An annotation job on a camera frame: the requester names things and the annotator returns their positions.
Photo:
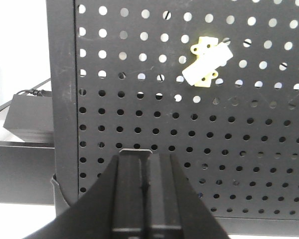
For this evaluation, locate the yellow white toggle switch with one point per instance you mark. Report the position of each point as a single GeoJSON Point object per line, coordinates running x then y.
{"type": "Point", "coordinates": [210, 55]}

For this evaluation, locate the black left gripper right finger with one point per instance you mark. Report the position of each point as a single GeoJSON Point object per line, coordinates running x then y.
{"type": "Point", "coordinates": [173, 208]}

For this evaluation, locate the black perforated pegboard panel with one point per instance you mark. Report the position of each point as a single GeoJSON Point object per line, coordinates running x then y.
{"type": "Point", "coordinates": [116, 74]}

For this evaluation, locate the black flat box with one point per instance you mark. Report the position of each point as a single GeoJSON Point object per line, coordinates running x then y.
{"type": "Point", "coordinates": [25, 172]}

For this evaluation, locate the black power adapter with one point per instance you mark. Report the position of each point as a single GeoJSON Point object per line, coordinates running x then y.
{"type": "Point", "coordinates": [30, 118]}

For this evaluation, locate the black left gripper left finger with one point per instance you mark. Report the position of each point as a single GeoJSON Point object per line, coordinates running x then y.
{"type": "Point", "coordinates": [113, 208]}

